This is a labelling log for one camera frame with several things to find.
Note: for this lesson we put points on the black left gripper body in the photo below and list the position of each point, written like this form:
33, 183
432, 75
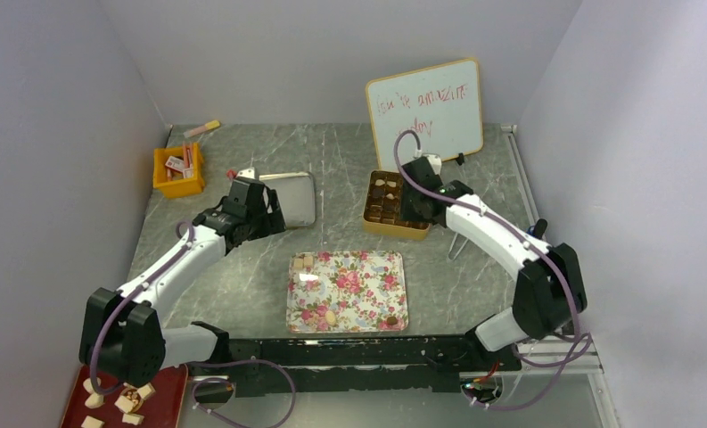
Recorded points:
253, 219

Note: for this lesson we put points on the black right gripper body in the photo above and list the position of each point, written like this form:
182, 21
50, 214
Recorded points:
413, 201

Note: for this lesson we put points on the floral rectangular tray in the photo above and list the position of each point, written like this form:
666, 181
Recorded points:
362, 288

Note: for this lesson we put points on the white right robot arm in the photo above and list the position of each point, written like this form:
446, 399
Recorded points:
549, 290

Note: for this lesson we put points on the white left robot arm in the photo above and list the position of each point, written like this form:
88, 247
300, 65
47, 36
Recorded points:
123, 341

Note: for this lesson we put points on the gold chocolate tin box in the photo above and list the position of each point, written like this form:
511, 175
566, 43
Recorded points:
382, 214

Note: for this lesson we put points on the silver tin lid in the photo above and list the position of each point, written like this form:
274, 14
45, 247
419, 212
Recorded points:
297, 196

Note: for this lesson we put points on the yellow plastic bin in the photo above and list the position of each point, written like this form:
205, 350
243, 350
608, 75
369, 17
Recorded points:
178, 171

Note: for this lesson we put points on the pink yellow marker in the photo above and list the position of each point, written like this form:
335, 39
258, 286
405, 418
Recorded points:
202, 129

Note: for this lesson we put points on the whiteboard with red writing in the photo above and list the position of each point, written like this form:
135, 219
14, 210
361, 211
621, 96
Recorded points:
441, 103

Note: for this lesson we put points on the red lacquer tray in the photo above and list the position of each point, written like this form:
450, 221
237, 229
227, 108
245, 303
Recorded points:
162, 409

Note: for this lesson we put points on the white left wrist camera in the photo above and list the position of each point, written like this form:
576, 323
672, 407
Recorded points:
249, 174

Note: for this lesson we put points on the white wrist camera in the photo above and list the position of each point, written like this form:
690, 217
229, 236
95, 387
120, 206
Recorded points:
249, 174
435, 161

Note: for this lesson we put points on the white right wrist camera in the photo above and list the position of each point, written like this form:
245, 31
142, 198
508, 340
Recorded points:
435, 161

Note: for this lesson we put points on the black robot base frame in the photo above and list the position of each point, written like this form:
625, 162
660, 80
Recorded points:
438, 362

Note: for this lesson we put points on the aluminium rail frame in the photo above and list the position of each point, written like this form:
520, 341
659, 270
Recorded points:
582, 397

